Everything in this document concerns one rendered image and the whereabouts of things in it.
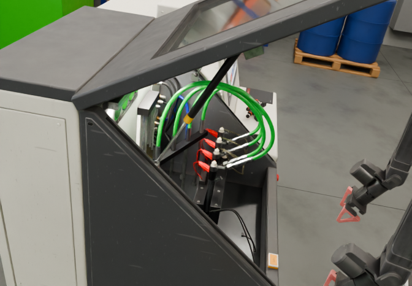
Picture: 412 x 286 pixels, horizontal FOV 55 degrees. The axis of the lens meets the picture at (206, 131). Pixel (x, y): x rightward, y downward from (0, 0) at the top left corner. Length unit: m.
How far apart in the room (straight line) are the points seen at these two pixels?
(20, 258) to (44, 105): 0.57
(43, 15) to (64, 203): 3.85
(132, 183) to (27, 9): 4.03
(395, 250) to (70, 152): 0.80
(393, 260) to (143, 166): 0.62
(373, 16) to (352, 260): 5.14
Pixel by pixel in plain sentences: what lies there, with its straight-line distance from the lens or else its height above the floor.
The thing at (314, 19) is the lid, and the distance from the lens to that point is 0.77.
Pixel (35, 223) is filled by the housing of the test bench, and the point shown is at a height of 1.05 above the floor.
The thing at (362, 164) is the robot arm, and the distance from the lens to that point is 1.39.
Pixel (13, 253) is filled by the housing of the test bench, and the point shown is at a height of 0.91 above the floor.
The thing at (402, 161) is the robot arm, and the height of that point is 1.28.
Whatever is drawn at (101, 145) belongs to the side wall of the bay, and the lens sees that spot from 0.98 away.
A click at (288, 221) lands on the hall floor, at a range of 2.95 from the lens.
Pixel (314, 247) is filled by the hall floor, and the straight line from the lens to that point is 2.83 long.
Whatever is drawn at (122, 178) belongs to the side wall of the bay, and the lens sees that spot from 1.02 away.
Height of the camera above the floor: 1.90
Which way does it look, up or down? 30 degrees down
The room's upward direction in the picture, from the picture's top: 8 degrees clockwise
